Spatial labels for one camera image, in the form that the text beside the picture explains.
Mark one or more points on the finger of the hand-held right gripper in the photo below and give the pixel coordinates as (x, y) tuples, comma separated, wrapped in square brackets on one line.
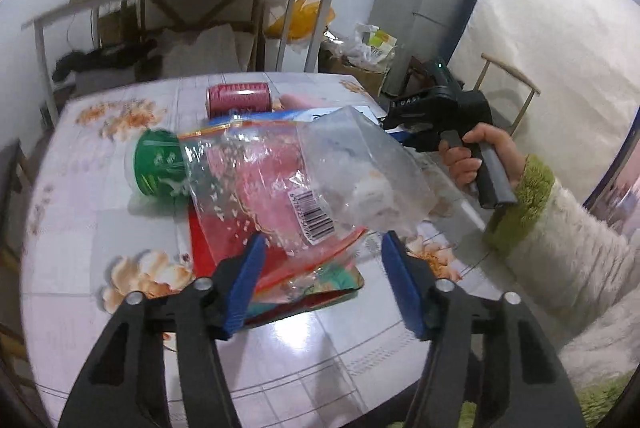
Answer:
[(397, 134)]

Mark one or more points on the floral table cover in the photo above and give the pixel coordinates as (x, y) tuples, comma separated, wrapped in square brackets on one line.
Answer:
[(110, 218)]

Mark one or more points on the red drink can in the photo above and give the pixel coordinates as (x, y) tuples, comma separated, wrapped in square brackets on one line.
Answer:
[(240, 100)]

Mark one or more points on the yellow plastic bag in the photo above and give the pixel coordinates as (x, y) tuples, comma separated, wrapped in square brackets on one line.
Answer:
[(300, 21)]

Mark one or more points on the green label plastic bottle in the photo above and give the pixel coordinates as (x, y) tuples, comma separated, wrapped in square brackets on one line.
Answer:
[(157, 163)]

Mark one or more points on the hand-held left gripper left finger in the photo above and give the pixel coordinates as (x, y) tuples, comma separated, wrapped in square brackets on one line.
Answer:
[(245, 278)]

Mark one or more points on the white plastic bag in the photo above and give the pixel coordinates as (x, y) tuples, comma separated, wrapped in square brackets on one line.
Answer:
[(370, 43)]

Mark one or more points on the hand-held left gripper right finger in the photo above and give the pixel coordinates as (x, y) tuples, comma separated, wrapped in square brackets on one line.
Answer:
[(400, 278)]

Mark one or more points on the red snack packet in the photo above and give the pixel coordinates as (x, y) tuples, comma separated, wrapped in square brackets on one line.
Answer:
[(320, 285)]

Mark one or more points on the clear plastic zip bag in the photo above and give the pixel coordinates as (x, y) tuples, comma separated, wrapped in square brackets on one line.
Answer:
[(280, 178)]

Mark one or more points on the white mattress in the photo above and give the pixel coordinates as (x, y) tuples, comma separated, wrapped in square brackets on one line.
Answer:
[(560, 58)]

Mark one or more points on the person's right hand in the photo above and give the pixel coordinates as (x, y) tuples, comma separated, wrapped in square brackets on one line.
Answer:
[(462, 166)]

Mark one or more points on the white cloth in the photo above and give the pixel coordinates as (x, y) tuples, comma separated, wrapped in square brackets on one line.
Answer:
[(210, 48)]

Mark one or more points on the wooden chair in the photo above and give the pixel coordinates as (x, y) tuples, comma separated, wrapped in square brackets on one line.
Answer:
[(520, 81)]

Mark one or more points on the cardboard box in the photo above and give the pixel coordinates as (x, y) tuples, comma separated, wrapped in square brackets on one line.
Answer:
[(362, 76)]

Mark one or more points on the dark cloth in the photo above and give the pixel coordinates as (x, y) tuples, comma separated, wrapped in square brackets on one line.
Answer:
[(100, 58)]

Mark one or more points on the pink item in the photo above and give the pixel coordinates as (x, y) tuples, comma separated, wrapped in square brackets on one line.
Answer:
[(296, 100)]

